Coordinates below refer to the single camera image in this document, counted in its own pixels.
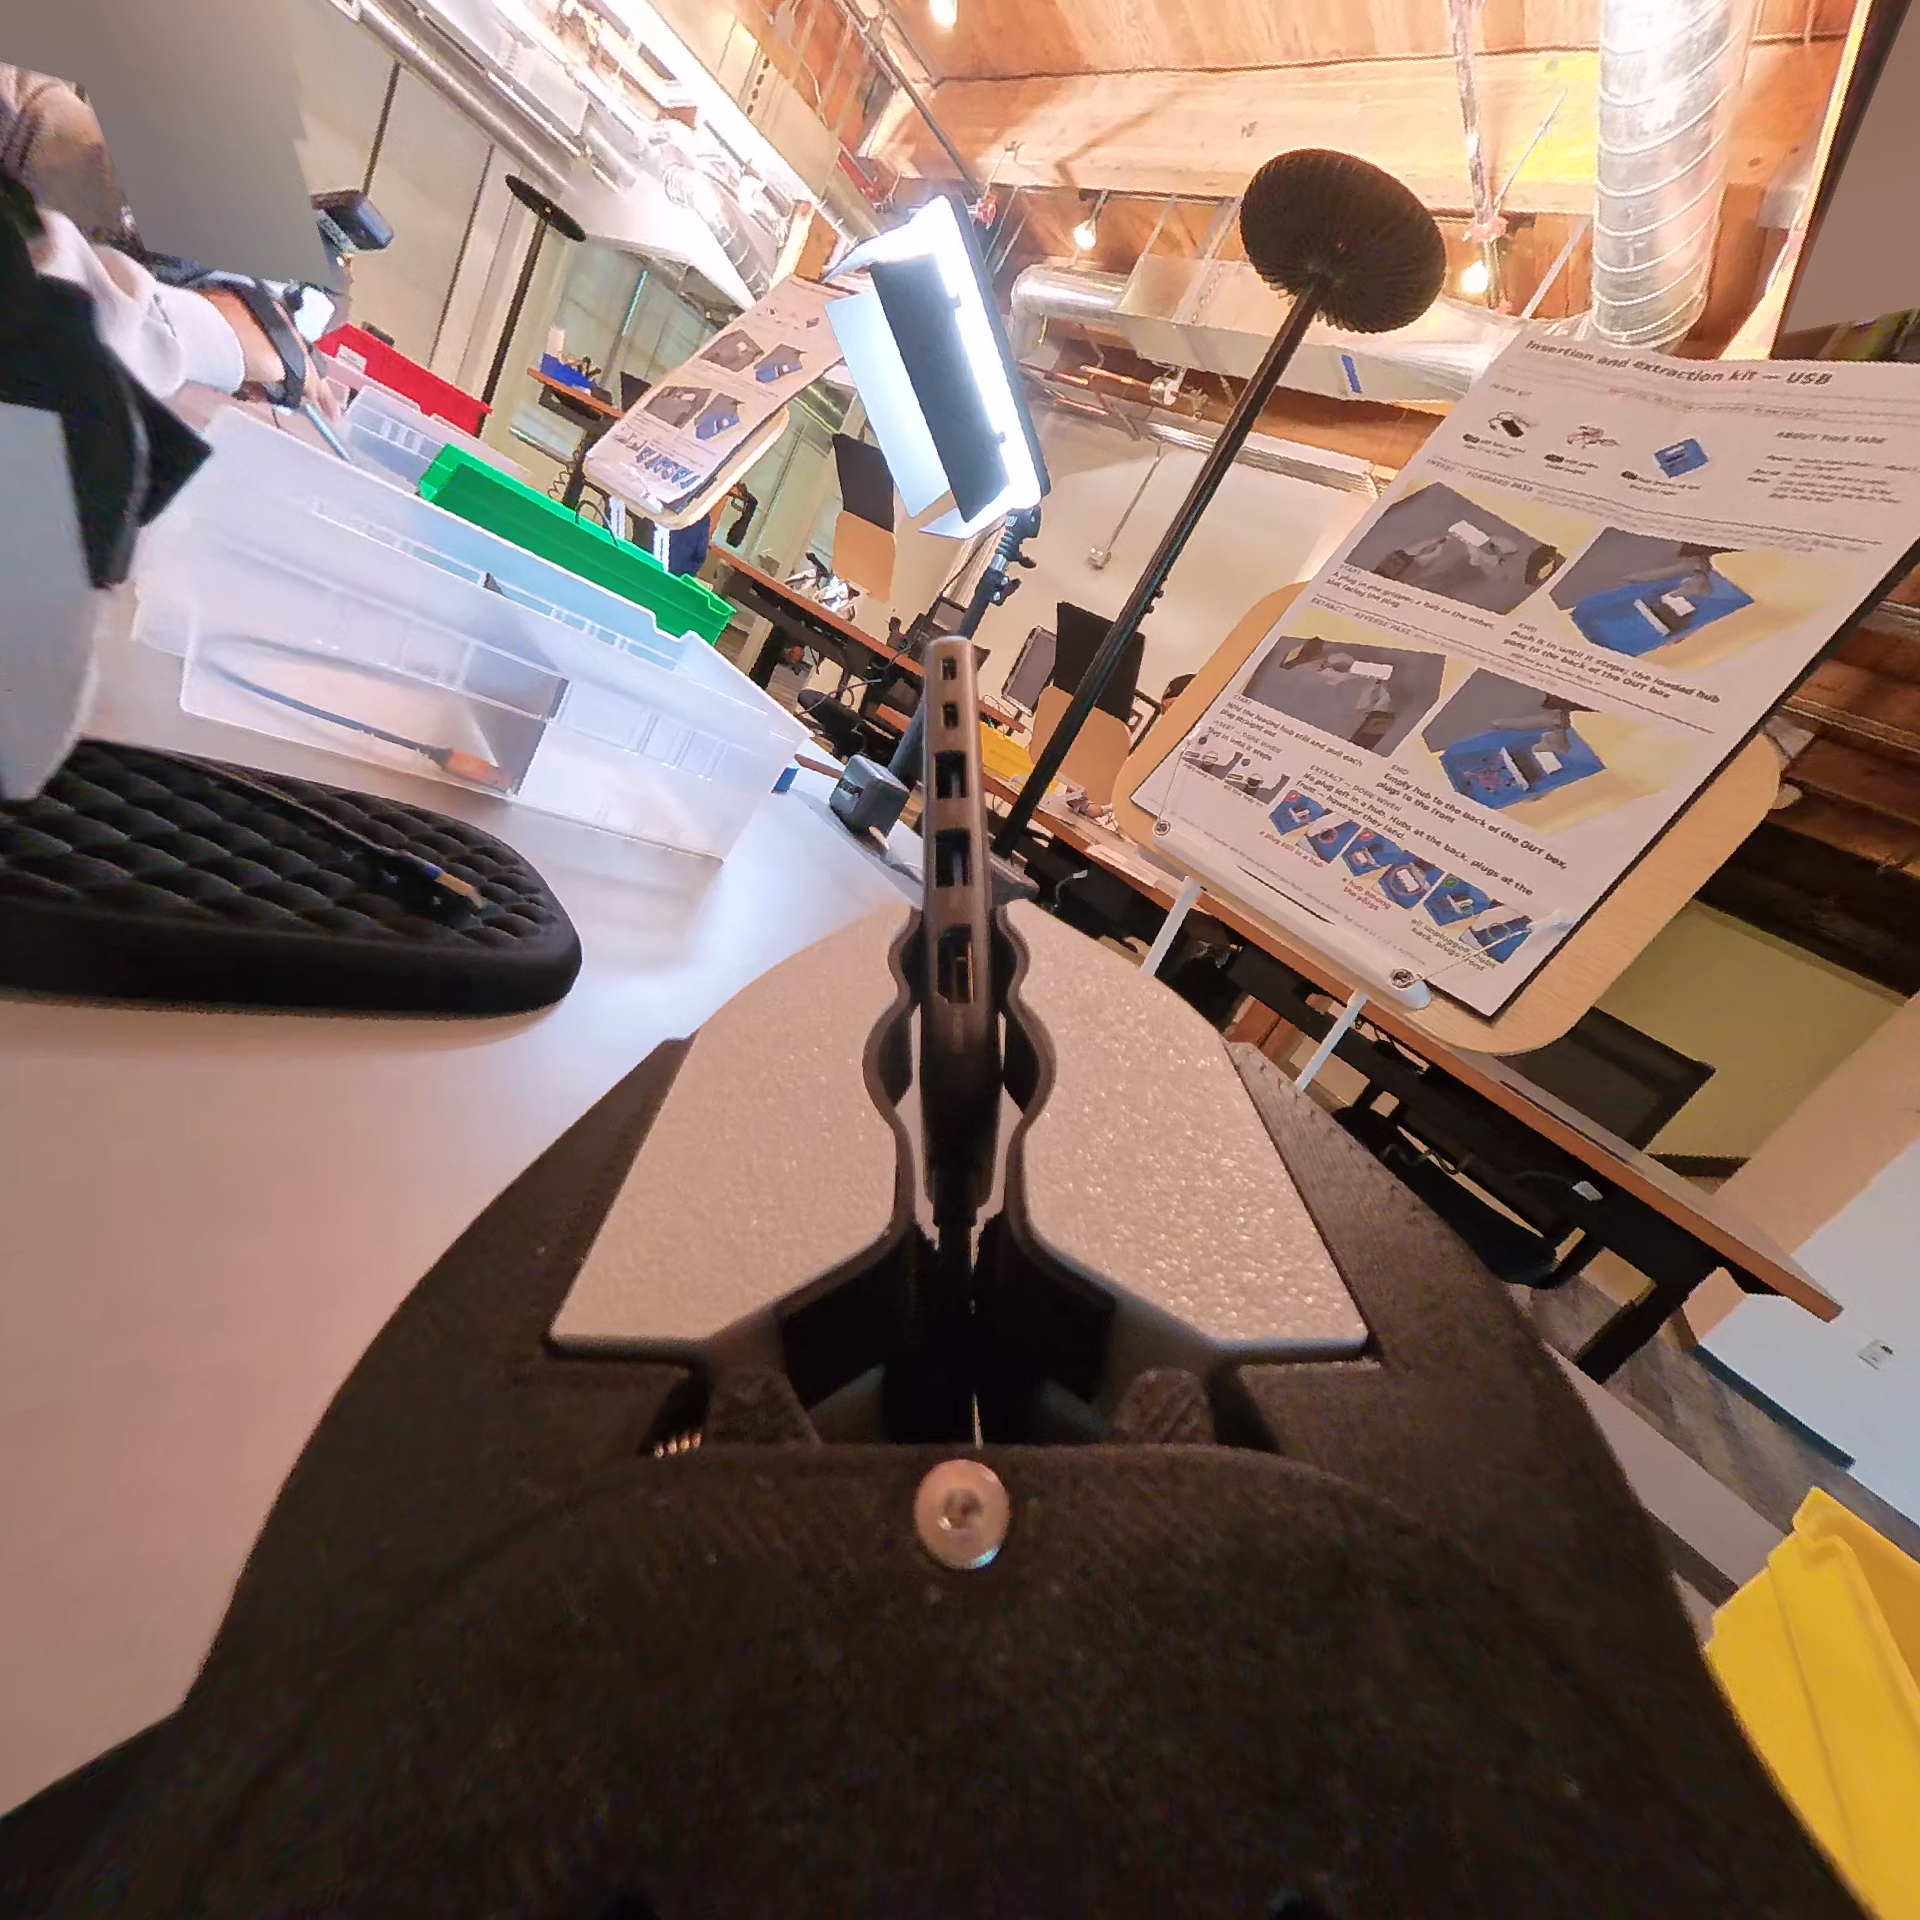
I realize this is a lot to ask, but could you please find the studio light panel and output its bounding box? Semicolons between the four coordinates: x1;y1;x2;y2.
823;192;1055;542

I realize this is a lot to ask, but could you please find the black light stand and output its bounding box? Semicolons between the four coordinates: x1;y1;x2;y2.
900;508;1046;781

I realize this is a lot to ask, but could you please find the tilted picture poster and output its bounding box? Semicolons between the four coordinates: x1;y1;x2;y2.
579;275;846;530

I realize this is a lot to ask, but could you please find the small grey label printer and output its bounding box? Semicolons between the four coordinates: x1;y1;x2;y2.
827;751;920;836

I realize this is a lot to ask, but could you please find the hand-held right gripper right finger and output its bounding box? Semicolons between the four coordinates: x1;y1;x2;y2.
998;895;1374;1363

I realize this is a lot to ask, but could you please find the usb instruction poster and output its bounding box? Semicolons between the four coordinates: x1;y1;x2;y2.
1131;334;1920;1023

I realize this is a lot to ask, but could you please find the green plastic bin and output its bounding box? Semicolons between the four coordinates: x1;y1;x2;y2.
415;443;740;650

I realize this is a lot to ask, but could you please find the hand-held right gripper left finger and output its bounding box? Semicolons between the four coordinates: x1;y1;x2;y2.
548;900;924;1363

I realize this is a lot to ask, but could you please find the black usb hub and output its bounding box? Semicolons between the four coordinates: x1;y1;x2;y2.
915;632;1003;1248

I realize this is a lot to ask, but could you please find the slim black floor lamp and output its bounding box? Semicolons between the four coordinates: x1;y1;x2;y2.
477;171;589;413

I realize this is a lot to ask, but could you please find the floor lamp round black head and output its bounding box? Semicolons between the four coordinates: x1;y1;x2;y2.
988;146;1452;859

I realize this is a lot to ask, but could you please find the clear plastic bin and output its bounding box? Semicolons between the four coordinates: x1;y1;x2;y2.
315;381;496;495
133;402;816;866

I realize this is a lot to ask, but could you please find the white wire poster stand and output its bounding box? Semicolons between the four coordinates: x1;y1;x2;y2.
1141;874;1443;1098

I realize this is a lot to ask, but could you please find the large yellow storage bin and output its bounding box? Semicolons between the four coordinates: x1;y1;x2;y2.
1702;1486;1920;1920

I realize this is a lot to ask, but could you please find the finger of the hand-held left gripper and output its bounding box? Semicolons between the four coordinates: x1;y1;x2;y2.
0;398;114;804

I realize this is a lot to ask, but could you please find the blue cable orange tip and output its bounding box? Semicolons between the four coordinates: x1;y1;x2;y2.
202;651;506;788

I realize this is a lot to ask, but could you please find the wooden poster board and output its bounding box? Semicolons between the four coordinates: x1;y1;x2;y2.
1114;582;1789;1058

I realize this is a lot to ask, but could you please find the rectangular metal duct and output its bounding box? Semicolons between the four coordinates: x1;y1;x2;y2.
1007;256;1501;406

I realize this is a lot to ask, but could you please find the black cable with blue plug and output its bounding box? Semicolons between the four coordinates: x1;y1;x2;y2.
262;831;486;922

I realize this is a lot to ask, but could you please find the silver spiral duct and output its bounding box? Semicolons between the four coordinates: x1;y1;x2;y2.
1586;0;1759;349

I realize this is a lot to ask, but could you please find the red plastic bin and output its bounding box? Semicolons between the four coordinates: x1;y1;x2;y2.
315;320;494;436

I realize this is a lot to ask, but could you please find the black textured mat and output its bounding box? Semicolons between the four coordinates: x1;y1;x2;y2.
0;739;587;1016

